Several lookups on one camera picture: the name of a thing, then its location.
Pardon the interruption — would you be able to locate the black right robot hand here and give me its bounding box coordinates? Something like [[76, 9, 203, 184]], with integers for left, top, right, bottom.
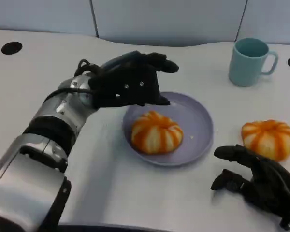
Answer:
[[210, 144, 290, 230]]

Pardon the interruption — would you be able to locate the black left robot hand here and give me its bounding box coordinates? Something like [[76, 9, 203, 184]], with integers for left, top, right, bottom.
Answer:
[[100, 50, 179, 106]]

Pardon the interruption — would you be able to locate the orange white toy bread roll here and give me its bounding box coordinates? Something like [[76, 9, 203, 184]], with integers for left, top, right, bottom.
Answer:
[[131, 110, 184, 155], [241, 119, 290, 162]]

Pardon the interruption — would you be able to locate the grey partition panel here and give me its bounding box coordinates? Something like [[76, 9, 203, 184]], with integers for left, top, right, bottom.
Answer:
[[236, 0, 290, 46], [0, 0, 99, 38], [90, 0, 247, 48]]

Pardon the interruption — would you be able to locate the lilac plate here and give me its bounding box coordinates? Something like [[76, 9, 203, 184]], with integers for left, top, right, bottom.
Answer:
[[122, 91, 215, 167]]

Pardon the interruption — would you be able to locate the pale green mug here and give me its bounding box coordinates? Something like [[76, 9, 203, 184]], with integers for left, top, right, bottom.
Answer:
[[228, 37, 279, 87]]

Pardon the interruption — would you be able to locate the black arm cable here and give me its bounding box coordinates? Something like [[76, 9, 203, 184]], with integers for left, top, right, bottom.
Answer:
[[74, 59, 104, 78], [45, 87, 96, 103]]

